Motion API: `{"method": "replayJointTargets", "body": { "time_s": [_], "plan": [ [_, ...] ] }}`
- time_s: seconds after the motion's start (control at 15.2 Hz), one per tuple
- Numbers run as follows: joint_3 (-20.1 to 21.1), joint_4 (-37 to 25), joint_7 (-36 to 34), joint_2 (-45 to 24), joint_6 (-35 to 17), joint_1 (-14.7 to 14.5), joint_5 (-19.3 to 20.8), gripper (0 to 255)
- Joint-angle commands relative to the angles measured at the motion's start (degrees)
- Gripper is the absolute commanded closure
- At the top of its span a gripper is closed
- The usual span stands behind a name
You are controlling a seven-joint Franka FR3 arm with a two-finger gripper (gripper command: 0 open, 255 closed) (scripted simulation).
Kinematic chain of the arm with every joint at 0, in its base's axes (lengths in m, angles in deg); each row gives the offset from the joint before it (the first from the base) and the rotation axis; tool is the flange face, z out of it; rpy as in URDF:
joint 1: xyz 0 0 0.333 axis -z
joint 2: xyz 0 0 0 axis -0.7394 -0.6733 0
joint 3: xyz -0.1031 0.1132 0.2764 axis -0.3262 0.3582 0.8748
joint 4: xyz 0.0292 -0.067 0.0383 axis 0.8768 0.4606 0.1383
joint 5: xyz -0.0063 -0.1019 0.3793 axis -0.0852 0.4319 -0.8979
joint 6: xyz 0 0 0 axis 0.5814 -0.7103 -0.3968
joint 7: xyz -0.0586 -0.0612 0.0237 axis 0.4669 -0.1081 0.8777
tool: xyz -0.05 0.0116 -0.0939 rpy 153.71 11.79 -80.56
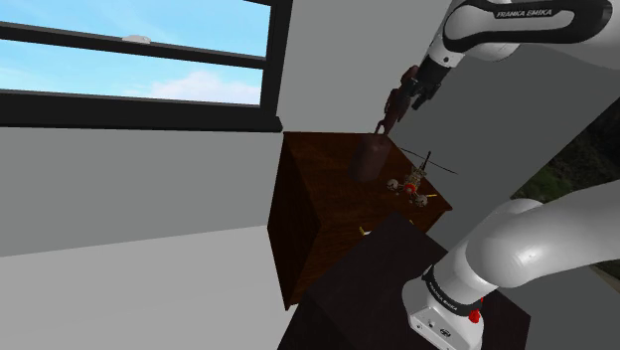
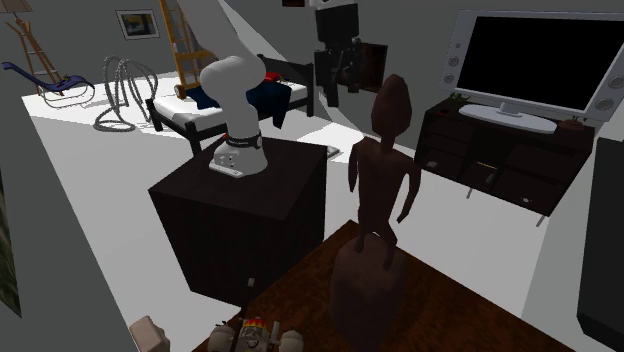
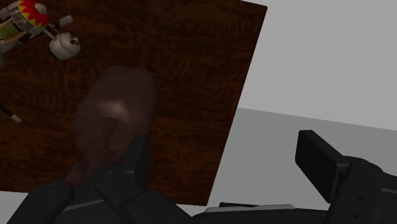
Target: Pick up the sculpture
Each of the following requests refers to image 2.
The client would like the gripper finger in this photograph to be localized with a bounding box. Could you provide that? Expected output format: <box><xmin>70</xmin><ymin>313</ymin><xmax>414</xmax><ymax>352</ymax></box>
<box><xmin>313</xmin><ymin>41</ymin><xmax>341</xmax><ymax>108</ymax></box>
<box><xmin>340</xmin><ymin>37</ymin><xmax>365</xmax><ymax>95</ymax></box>

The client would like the brown wooden human figure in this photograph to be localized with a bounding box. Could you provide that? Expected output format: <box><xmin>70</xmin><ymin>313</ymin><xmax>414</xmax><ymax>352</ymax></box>
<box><xmin>326</xmin><ymin>73</ymin><xmax>423</xmax><ymax>352</ymax></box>

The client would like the yellow ladder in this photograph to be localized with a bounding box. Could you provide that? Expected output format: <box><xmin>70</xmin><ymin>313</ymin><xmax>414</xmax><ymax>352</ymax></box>
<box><xmin>159</xmin><ymin>0</ymin><xmax>219</xmax><ymax>101</ymax></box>

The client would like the dark framed bed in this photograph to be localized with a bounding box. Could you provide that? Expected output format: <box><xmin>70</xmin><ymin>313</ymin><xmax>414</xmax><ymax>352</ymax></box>
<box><xmin>144</xmin><ymin>53</ymin><xmax>316</xmax><ymax>157</ymax></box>

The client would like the dark robot stand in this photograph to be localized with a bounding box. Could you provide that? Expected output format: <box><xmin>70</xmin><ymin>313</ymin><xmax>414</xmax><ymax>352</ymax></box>
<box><xmin>147</xmin><ymin>135</ymin><xmax>329</xmax><ymax>309</ymax></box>

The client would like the silver flat screen television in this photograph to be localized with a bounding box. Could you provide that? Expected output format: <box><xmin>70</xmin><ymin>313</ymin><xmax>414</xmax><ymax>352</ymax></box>
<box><xmin>438</xmin><ymin>9</ymin><xmax>624</xmax><ymax>136</ymax></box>

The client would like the dark television cabinet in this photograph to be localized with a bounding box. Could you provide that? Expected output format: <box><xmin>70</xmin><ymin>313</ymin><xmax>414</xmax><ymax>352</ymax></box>
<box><xmin>413</xmin><ymin>94</ymin><xmax>597</xmax><ymax>229</ymax></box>

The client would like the grey looped tube chair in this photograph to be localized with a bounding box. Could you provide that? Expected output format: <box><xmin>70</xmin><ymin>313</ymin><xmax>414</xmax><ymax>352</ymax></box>
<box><xmin>92</xmin><ymin>54</ymin><xmax>160</xmax><ymax>133</ymax></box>

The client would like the brown wooden table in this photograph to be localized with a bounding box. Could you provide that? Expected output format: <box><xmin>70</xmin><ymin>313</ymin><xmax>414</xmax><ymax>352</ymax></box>
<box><xmin>191</xmin><ymin>219</ymin><xmax>577</xmax><ymax>352</ymax></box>

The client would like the blue lounge chair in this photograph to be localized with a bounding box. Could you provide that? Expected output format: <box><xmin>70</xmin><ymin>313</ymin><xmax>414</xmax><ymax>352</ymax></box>
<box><xmin>0</xmin><ymin>61</ymin><xmax>97</xmax><ymax>110</ymax></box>

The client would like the grey toy with red top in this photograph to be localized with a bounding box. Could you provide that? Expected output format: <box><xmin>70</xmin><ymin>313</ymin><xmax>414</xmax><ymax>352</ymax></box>
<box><xmin>206</xmin><ymin>277</ymin><xmax>306</xmax><ymax>352</ymax></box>

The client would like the wooden tripod floor lamp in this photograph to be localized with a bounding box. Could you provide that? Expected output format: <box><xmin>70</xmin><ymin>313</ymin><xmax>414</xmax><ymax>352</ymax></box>
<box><xmin>0</xmin><ymin>0</ymin><xmax>65</xmax><ymax>97</ymax></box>

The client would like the black cabinet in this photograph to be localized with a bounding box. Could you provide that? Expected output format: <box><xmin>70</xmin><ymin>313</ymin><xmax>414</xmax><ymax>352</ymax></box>
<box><xmin>576</xmin><ymin>136</ymin><xmax>624</xmax><ymax>352</ymax></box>

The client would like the beige box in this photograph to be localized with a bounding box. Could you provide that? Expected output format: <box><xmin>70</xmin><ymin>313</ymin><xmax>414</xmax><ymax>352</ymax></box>
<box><xmin>128</xmin><ymin>315</ymin><xmax>172</xmax><ymax>352</ymax></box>

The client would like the framed wall picture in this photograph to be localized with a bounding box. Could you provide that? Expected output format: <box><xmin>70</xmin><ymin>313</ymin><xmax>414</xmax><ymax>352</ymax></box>
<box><xmin>114</xmin><ymin>9</ymin><xmax>162</xmax><ymax>42</ymax></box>

